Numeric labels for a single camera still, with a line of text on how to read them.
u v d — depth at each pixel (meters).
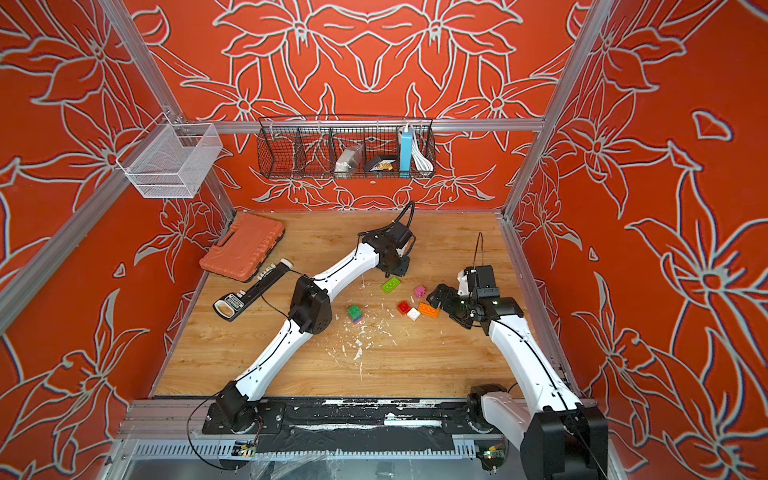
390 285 0.98
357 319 0.88
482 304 0.57
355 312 0.87
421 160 0.91
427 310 0.92
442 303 0.72
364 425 0.73
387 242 0.77
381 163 0.87
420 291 0.94
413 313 0.90
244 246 1.03
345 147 0.98
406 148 0.86
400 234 0.83
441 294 0.74
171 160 0.92
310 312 0.67
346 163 0.90
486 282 0.63
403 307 0.91
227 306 0.92
